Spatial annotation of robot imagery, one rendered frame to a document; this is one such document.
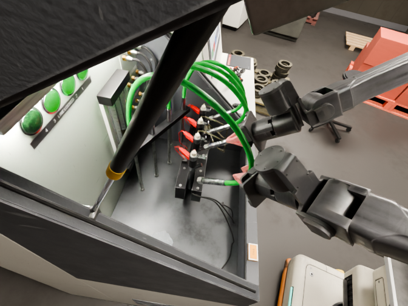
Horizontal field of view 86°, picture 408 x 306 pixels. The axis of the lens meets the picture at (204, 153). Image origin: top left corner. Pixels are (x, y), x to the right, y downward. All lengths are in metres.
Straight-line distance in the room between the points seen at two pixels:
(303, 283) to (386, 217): 1.27
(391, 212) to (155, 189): 0.81
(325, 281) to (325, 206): 1.32
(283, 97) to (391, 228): 0.30
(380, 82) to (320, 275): 1.27
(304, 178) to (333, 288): 1.35
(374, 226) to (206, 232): 0.65
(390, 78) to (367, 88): 0.05
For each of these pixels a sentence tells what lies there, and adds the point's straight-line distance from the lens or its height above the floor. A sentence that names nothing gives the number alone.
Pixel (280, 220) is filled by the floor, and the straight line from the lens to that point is 2.00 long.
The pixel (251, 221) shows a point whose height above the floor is 0.95.
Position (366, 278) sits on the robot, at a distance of 1.14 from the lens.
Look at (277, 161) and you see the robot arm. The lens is 0.35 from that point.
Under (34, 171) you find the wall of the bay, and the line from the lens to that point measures 0.53.
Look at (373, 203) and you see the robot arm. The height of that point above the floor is 1.44.
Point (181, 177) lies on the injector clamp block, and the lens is 0.83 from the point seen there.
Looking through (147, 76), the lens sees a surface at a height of 1.41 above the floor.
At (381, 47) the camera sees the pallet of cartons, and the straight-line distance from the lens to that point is 3.63.
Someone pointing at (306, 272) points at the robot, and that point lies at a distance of 1.62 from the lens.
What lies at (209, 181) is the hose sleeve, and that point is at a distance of 0.62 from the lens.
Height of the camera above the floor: 1.67
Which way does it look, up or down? 50 degrees down
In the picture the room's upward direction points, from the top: 10 degrees clockwise
